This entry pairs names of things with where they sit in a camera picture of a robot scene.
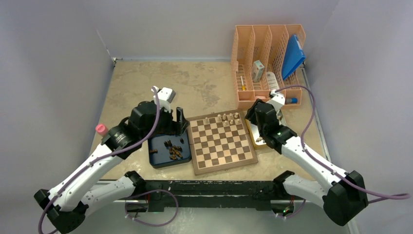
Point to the pink capped bottle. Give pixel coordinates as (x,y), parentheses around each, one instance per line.
(101,129)

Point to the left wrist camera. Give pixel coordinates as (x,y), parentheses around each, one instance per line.
(163,97)

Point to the yellow rimmed metal tray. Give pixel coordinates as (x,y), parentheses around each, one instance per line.
(254,132)

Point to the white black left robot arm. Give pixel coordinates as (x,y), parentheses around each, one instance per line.
(71,201)

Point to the wooden chess board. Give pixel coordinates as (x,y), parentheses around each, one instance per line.
(215,147)

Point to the white labelled bottle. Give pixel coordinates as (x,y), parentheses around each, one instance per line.
(272,81)

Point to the blue folder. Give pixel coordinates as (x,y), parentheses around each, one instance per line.
(294,57)

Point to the blue grey small cylinder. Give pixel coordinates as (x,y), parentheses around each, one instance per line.
(291,101)

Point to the orange plastic file organizer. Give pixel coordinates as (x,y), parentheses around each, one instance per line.
(268,44)

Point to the white green small box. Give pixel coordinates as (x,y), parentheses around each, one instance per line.
(257,70)

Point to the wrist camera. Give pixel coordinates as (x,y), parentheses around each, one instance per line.
(163,97)
(277,100)

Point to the dark chess pieces pile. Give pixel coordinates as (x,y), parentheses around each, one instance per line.
(175,152)

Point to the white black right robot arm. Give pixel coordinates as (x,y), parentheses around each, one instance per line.
(329,190)

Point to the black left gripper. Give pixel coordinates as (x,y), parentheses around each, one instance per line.
(174,126)

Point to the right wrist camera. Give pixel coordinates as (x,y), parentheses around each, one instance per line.
(277,100)

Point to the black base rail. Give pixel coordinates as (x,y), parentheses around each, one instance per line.
(258,195)

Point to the orange white pen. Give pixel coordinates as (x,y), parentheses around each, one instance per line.
(242,83)

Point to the dark blue plastic tray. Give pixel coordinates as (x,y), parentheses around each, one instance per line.
(161,159)

